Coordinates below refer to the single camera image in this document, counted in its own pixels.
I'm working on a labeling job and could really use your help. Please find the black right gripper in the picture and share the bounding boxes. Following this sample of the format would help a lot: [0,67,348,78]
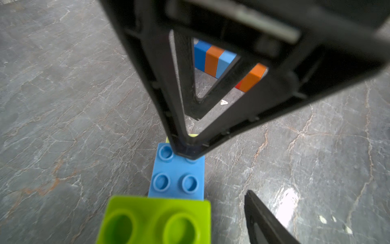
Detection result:
[164,1,390,65]

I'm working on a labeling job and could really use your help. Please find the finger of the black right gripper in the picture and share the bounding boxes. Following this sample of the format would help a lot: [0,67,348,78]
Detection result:
[101,1,305,159]
[174,32,257,120]

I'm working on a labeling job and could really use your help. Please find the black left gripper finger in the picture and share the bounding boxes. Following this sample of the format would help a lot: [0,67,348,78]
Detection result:
[244,190,299,244]

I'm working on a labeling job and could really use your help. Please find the red lego brick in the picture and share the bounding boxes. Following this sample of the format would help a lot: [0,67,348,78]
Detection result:
[235,81,242,90]

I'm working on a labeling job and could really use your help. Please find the orange lego brick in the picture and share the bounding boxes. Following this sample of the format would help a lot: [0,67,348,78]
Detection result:
[205,46,224,77]
[241,64,268,92]

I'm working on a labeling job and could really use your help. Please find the light blue long brick studs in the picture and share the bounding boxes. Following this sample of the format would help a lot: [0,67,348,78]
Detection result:
[148,143,205,201]

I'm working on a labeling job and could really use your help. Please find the lime green lego brick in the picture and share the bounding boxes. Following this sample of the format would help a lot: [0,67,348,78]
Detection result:
[96,195,212,244]

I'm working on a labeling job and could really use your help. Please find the light blue long lego brick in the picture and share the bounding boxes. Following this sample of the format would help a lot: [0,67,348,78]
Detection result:
[215,50,237,79]

